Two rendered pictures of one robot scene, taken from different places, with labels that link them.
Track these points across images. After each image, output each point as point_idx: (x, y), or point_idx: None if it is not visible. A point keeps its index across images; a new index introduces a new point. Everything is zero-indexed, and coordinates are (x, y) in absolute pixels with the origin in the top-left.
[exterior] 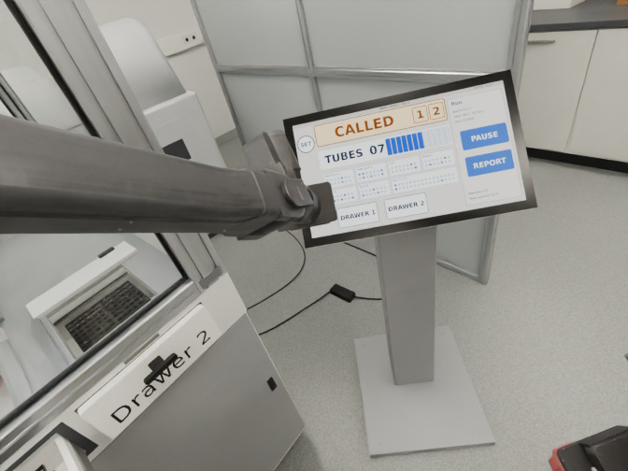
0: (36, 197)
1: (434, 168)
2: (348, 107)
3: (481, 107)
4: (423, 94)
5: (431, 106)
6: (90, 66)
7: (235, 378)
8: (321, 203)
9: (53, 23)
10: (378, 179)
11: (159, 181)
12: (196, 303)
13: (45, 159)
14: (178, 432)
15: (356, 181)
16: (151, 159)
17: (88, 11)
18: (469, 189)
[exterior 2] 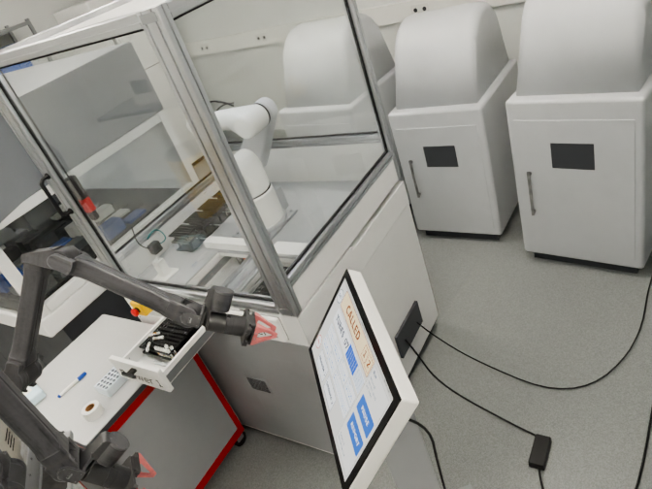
0: (101, 286)
1: (345, 393)
2: (358, 300)
3: (376, 397)
4: (374, 344)
5: (370, 357)
6: (235, 203)
7: (299, 372)
8: (244, 333)
9: (223, 186)
10: (336, 361)
11: (128, 292)
12: (276, 315)
13: (106, 280)
14: (262, 360)
15: (333, 347)
16: (131, 286)
17: (236, 185)
18: (342, 431)
